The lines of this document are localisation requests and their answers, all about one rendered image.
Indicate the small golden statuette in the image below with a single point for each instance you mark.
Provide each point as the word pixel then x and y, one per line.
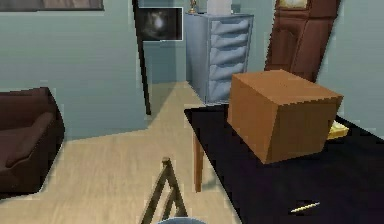
pixel 192 6

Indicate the grey chest of drawers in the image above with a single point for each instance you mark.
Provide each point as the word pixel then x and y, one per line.
pixel 220 56

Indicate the black top wooden table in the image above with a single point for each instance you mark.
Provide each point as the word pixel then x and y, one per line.
pixel 300 186

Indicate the black door frame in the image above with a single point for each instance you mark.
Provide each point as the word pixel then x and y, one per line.
pixel 141 56

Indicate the dark framed picture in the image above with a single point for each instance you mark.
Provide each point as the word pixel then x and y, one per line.
pixel 160 24

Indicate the yellow flat object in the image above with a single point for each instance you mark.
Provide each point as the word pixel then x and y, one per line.
pixel 337 130

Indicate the brown framed wall picture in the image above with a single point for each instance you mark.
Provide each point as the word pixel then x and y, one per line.
pixel 50 4

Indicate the brown cardboard box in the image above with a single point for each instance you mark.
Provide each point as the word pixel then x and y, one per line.
pixel 283 113

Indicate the white cylinder object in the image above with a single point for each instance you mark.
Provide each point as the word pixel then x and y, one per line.
pixel 219 6

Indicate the dark brown sofa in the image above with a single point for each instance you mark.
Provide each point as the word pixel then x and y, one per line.
pixel 23 140

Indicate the yellow pencil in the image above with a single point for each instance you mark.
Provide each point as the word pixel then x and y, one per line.
pixel 305 207

